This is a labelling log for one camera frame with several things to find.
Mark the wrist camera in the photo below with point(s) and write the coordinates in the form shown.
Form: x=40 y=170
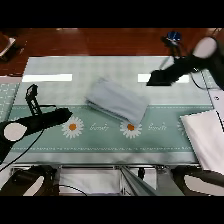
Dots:
x=173 y=37
x=32 y=98

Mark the white garment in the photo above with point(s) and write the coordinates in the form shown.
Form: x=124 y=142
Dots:
x=206 y=136

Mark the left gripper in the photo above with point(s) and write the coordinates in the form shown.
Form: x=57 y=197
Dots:
x=56 y=118

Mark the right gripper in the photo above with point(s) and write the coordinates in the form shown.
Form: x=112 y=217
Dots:
x=160 y=77

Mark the silver frame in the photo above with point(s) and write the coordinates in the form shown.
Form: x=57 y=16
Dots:
x=139 y=186

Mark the grey folded shirt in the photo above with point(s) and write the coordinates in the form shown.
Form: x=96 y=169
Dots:
x=118 y=101

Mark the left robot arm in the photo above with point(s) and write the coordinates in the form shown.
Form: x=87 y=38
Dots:
x=13 y=131

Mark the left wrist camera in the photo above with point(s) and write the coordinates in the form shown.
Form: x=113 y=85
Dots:
x=32 y=98

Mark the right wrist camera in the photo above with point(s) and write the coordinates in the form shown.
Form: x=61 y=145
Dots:
x=173 y=37

